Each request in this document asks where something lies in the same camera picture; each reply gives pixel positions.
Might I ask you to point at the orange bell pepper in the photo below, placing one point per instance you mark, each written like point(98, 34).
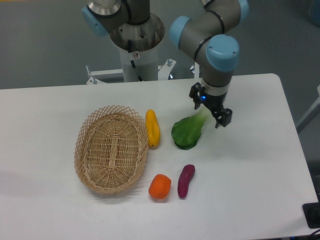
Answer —
point(160, 186)

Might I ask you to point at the green leafy vegetable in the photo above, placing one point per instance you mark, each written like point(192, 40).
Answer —
point(187, 131)

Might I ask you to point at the purple eggplant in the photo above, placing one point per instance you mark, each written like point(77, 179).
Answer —
point(184, 180)

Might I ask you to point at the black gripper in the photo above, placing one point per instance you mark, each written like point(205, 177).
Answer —
point(214, 103)

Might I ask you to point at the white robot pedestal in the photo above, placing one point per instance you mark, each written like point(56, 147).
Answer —
point(136, 39)

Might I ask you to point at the yellow pepper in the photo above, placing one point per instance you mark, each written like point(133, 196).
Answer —
point(153, 129)

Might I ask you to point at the white frame leg right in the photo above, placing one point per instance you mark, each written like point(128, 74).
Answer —
point(309, 114)

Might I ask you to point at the woven wicker basket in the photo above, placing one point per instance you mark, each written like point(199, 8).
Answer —
point(111, 149)

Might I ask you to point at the black device at table edge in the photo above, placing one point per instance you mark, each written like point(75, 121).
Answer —
point(312, 214)

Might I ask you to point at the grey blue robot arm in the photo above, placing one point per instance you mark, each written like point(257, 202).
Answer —
point(204, 40)

